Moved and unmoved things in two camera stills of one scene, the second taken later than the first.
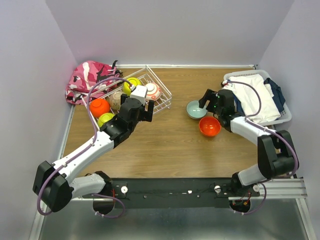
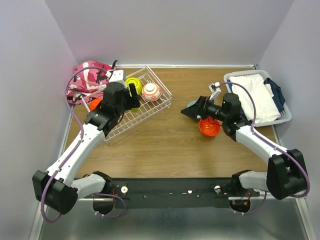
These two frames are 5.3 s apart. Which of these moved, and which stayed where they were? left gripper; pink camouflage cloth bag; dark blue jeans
Moved: left gripper
Stayed: pink camouflage cloth bag; dark blue jeans
